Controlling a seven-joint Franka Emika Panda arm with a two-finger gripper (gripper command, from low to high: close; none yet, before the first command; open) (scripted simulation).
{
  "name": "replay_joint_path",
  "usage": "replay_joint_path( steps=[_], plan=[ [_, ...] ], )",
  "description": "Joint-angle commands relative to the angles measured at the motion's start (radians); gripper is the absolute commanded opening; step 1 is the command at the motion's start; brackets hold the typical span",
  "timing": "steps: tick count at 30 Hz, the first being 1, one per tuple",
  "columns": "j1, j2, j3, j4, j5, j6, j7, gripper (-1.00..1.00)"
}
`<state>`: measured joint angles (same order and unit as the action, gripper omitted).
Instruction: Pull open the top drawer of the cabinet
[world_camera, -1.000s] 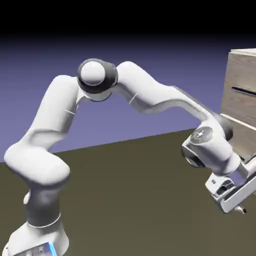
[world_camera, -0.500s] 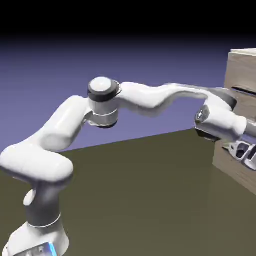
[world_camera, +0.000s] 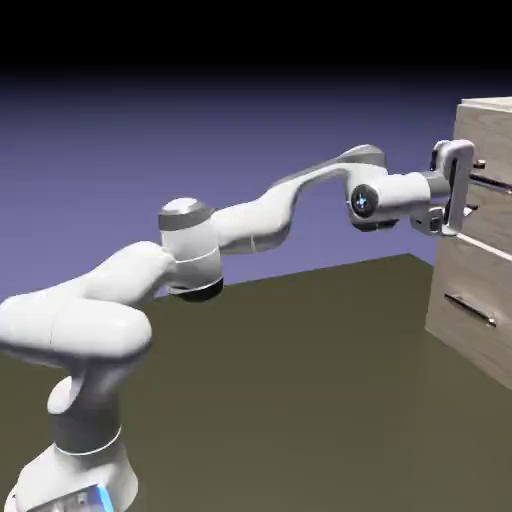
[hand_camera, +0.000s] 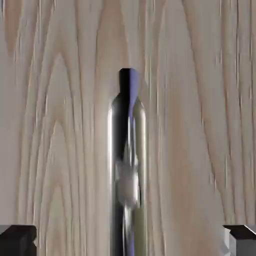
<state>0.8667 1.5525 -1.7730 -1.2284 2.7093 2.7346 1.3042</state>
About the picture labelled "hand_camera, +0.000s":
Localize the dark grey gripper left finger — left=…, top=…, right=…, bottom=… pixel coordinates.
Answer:
left=0, top=224, right=38, bottom=256

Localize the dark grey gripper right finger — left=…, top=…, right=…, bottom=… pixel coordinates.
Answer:
left=220, top=224, right=256, bottom=256

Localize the light wood drawer front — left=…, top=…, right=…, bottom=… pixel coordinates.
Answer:
left=0, top=0, right=256, bottom=256

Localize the curved shiny metal handle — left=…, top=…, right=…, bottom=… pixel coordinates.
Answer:
left=107, top=67, right=147, bottom=256

